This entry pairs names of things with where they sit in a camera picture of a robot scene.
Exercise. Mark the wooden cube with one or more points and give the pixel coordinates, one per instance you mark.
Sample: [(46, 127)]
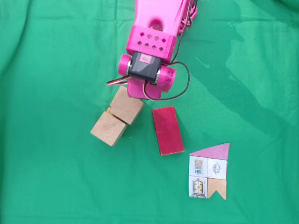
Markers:
[(108, 128), (126, 105)]

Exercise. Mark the green cloth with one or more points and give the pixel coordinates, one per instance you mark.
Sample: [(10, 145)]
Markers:
[(46, 163)]

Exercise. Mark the paper house picture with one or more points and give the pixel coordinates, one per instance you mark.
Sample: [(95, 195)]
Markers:
[(208, 170)]

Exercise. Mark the red wooden roof block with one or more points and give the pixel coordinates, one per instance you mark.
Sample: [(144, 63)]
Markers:
[(168, 130)]

